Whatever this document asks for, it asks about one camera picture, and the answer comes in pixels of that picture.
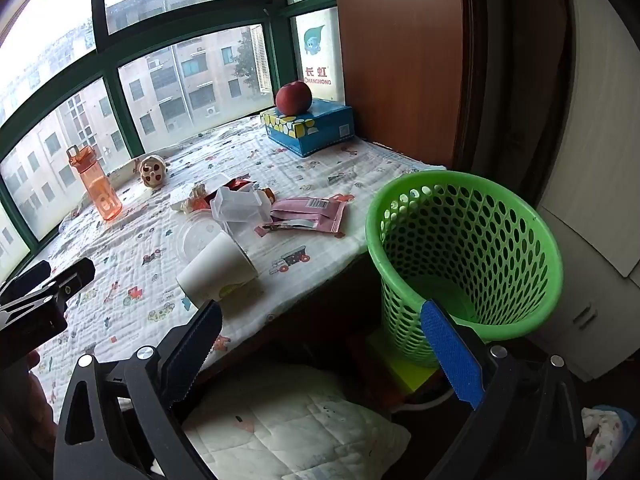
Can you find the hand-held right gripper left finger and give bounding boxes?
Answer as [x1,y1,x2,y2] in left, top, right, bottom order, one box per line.
[52,299,223,480]

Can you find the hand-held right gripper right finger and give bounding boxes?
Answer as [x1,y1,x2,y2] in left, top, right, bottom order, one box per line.
[420,299,587,480]

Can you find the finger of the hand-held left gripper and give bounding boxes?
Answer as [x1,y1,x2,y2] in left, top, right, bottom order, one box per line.
[0,260,51,304]
[0,257,96,358]

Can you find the white paper cup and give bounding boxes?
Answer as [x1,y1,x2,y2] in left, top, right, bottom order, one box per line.
[176,231,259,309]

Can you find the clear plastic lid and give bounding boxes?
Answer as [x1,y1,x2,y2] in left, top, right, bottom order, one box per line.
[176,212,231,263]

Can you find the green plastic basket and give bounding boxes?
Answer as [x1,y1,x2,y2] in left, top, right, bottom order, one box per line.
[365,170,564,368]

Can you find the clear plastic tray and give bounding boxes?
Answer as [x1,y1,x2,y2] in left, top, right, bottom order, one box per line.
[209,186,273,224]

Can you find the orange snack wrapper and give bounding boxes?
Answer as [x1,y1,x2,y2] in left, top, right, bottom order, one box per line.
[222,175,257,194]

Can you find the large pink snack packet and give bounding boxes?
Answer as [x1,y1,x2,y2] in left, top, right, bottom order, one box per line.
[270,194,355,237]

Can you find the person's left hand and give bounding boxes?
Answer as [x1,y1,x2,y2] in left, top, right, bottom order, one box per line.
[25,349,60,453]

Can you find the yellow-green box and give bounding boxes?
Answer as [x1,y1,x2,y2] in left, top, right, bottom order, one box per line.
[367,332,441,393]

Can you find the white printed blanket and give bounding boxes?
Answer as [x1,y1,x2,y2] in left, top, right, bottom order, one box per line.
[30,112,448,411]

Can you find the orange water bottle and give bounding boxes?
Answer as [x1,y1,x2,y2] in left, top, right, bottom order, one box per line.
[67,145,123,222]

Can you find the beige plush toy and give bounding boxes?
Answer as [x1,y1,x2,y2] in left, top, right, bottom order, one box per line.
[137,155,168,188]

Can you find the white quilted cushion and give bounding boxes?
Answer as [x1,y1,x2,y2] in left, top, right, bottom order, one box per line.
[182,365,411,480]

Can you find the pale printed cloth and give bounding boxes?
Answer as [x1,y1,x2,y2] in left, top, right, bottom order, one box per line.
[582,405,638,480]

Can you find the blue tissue box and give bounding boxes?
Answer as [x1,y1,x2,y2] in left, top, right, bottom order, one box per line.
[260,99,357,157]

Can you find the white cabinet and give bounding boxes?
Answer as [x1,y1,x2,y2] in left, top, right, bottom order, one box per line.
[537,0,640,381]

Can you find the red apple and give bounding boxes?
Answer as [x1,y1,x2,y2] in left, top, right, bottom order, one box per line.
[275,80,313,116]

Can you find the brown wooden panel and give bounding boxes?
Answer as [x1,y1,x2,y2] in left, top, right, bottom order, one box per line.
[332,0,473,171]

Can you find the pale printed window sticker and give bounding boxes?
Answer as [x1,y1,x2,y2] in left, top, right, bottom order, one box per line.
[294,9,346,103]

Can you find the green window frame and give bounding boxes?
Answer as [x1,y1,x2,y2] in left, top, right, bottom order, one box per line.
[0,0,346,261]

